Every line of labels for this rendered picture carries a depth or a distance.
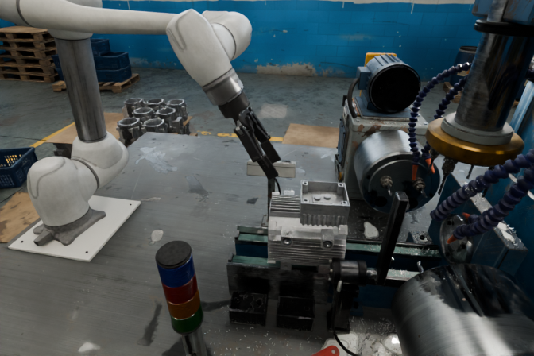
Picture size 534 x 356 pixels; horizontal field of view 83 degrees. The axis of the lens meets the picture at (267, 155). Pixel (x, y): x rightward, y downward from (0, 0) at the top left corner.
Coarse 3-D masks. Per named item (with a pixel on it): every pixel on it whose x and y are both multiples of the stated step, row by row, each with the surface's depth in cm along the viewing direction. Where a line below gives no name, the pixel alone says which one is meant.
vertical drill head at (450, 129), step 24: (504, 0) 52; (480, 48) 57; (504, 48) 53; (528, 48) 53; (480, 72) 58; (504, 72) 55; (480, 96) 58; (504, 96) 57; (456, 120) 64; (480, 120) 60; (504, 120) 60; (432, 144) 66; (456, 144) 61; (480, 144) 60; (504, 144) 60
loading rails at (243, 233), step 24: (240, 240) 94; (264, 240) 94; (360, 240) 93; (240, 264) 84; (264, 264) 86; (408, 264) 91; (432, 264) 90; (240, 288) 89; (264, 288) 87; (288, 288) 86; (312, 288) 85; (360, 288) 84; (384, 288) 83; (360, 312) 84
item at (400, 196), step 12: (396, 192) 61; (396, 204) 60; (408, 204) 60; (396, 216) 60; (396, 228) 62; (384, 240) 66; (396, 240) 64; (384, 252) 66; (384, 264) 67; (384, 276) 69
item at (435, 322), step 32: (416, 288) 57; (448, 288) 53; (480, 288) 51; (512, 288) 52; (416, 320) 53; (448, 320) 49; (480, 320) 47; (512, 320) 46; (416, 352) 51; (448, 352) 46; (480, 352) 44; (512, 352) 42
